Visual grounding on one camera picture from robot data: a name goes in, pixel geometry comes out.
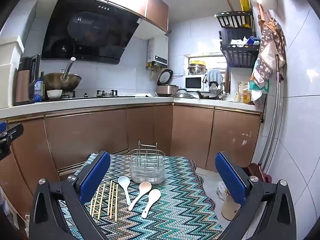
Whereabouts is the bamboo chopstick three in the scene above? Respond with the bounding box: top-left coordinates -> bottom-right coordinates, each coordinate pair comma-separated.
98,184 -> 106,220

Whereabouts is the bamboo chopstick two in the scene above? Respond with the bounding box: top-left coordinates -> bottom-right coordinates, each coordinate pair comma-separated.
93,184 -> 103,218

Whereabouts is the bamboo chopstick one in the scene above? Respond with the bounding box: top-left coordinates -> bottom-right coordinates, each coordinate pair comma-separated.
89,185 -> 100,217

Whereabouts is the bamboo chopstick four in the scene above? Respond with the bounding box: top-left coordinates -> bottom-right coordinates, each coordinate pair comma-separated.
107,181 -> 113,216

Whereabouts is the bamboo chopstick five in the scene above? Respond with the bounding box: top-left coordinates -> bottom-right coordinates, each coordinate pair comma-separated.
109,182 -> 116,219

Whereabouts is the light blue ceramic spoon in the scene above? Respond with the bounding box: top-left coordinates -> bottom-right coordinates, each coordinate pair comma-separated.
118,176 -> 131,206

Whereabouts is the beige ceramic spoon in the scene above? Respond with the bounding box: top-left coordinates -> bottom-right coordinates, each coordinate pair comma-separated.
128,181 -> 152,211

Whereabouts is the white ceramic spoon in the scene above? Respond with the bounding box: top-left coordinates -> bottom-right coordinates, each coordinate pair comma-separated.
141,189 -> 161,218

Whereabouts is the blue label bottle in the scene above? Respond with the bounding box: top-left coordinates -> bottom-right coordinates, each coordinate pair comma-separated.
34,79 -> 44,102

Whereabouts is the red dustpan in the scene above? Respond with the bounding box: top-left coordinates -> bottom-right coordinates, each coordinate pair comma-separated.
247,163 -> 272,183

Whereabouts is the white small bowl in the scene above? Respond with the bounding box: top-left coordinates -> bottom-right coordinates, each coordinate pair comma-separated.
47,89 -> 62,99

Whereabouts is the copper electric kettle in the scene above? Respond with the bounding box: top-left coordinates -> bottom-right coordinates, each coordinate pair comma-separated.
15,54 -> 41,105

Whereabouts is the gas stove top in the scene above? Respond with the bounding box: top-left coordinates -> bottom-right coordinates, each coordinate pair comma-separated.
59,89 -> 134,100

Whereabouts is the zigzag knitted table cloth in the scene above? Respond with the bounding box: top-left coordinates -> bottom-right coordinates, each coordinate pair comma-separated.
58,153 -> 225,240

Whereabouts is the white refrigerator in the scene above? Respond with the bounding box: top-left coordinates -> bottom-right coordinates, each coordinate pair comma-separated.
0,0 -> 37,108

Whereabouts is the black range hood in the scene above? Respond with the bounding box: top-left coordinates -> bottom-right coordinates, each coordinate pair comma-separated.
41,0 -> 142,64

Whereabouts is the glass pot lid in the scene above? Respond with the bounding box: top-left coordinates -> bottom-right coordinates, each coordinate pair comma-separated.
171,88 -> 194,99

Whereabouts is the rice cooker open lid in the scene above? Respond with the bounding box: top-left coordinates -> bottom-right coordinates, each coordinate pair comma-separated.
156,68 -> 179,97

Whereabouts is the white microwave oven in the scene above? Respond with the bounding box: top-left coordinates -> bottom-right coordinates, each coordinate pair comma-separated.
184,74 -> 209,92

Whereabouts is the hanging patterned apron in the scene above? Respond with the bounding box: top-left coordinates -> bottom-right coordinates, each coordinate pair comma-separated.
250,4 -> 286,90

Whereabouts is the white water heater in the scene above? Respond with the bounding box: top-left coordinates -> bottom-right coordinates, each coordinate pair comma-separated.
147,35 -> 169,68

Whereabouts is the steel pot on microwave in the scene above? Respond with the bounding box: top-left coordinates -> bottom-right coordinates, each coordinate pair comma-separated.
188,61 -> 207,75

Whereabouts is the yellow roll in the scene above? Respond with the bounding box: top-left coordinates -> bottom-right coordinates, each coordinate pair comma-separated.
239,0 -> 251,28

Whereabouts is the metal wok with handle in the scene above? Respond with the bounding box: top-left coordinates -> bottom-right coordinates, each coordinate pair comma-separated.
43,57 -> 81,92

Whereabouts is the clear wire utensil holder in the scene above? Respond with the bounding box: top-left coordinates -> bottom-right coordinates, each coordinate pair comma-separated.
128,140 -> 165,184

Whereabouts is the black wall rack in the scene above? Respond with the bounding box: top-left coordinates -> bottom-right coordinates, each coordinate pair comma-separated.
215,11 -> 259,68

